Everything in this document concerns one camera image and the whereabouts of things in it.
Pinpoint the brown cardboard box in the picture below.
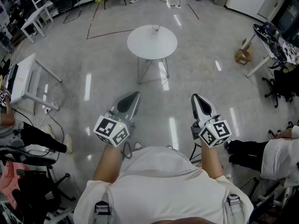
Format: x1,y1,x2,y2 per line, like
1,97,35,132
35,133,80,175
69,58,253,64
234,47,253,65

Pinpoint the white desk with metal legs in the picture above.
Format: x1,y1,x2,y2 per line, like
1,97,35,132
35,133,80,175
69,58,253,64
6,52,63,115

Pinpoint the white floor power strip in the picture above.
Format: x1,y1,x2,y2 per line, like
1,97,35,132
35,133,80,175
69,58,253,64
43,102,60,113

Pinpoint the person's left forearm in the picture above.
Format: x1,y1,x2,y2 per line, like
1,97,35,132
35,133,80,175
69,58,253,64
93,144,125,184

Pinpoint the person's white shirt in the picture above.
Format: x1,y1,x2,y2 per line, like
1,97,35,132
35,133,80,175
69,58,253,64
73,146,254,224

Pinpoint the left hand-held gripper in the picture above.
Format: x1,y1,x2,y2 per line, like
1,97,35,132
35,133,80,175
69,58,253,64
93,91,141,148

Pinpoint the pink cloth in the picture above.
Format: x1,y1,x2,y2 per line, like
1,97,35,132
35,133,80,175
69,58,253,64
0,161,27,210

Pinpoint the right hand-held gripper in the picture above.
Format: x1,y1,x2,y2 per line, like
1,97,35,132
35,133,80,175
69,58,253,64
191,93,232,148

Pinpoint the small white table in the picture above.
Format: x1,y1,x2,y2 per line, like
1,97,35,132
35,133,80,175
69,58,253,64
20,0,55,44

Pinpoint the person's right forearm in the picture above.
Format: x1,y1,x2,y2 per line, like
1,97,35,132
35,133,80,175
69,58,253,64
200,143,226,180

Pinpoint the grey harness strap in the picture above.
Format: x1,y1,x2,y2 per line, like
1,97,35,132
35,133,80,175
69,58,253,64
223,193,246,224
94,200,112,224

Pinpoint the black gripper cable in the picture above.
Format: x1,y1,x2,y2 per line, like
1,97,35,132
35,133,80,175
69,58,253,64
188,142,202,168
120,140,135,160

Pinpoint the black office chair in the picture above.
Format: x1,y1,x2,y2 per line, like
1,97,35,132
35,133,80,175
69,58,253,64
0,145,76,224
261,68,297,108

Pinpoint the round white side table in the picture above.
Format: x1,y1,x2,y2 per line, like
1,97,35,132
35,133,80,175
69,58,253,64
127,24,178,85

